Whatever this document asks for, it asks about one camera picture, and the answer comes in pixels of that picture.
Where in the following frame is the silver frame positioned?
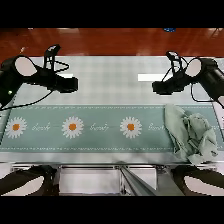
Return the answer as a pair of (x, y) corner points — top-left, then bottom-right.
(0, 161), (224, 197)

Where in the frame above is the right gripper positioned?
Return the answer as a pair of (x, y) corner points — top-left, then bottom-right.
(151, 78), (185, 97)

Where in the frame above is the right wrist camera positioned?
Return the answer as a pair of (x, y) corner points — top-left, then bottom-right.
(165, 50), (188, 82)

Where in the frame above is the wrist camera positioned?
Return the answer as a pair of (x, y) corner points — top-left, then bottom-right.
(43, 43), (70, 74)
(165, 50), (188, 82)

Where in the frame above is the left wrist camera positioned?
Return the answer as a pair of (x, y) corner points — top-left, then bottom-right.
(43, 43), (70, 74)

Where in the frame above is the pale green garment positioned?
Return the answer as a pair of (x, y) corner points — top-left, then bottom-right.
(163, 103), (220, 166)

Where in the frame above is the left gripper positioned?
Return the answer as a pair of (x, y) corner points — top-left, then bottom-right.
(49, 75), (80, 94)

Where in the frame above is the black cable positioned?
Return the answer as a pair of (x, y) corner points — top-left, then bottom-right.
(190, 81), (216, 103)
(0, 89), (55, 112)

